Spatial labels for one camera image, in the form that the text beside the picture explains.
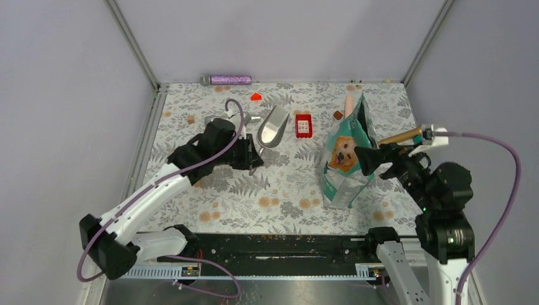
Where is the gold toy microphone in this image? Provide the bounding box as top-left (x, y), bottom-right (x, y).
top-left (378, 125), bottom-right (423, 146)

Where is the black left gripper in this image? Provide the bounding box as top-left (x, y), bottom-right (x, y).
top-left (215, 133), bottom-right (263, 170)

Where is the red toy block tray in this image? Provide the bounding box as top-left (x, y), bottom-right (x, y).
top-left (295, 114), bottom-right (313, 138)

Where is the purple glitter toy microphone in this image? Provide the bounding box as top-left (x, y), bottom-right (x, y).
top-left (199, 74), bottom-right (252, 86)

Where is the red house-shaped block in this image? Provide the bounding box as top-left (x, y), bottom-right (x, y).
top-left (250, 93), bottom-right (263, 101)

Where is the silver toy microphone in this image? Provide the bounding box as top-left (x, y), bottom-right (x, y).
top-left (204, 112), bottom-right (262, 125)

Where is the green pet food bag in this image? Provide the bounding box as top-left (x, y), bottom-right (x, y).
top-left (320, 95), bottom-right (378, 209)

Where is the pink toy microphone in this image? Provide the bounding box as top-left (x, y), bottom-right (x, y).
top-left (344, 94), bottom-right (354, 118)

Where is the floral patterned table mat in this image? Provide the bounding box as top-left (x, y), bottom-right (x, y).
top-left (142, 83), bottom-right (419, 236)

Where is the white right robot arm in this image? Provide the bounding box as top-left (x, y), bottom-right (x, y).
top-left (355, 143), bottom-right (475, 304)

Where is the brown cube block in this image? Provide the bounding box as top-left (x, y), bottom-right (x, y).
top-left (333, 111), bottom-right (343, 120)

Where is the silver metal scoop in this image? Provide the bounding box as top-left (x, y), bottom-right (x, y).
top-left (256, 105), bottom-right (290, 158)

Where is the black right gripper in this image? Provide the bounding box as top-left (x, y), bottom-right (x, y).
top-left (353, 138), bottom-right (438, 210)

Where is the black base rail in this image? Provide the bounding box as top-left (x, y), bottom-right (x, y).
top-left (157, 225), bottom-right (401, 277)

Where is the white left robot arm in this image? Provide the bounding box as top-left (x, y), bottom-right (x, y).
top-left (77, 116), bottom-right (264, 282)

